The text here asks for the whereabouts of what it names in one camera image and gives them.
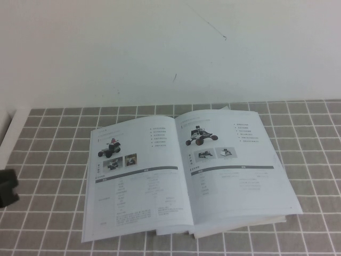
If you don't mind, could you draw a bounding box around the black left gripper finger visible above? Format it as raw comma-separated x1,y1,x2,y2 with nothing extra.
0,168,19,191
0,188,21,209

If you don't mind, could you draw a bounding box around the white product catalogue book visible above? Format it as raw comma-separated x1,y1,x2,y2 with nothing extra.
81,105,304,244

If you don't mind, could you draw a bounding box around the grey white checkered tablecloth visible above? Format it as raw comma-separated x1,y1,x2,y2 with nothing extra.
0,99,341,256

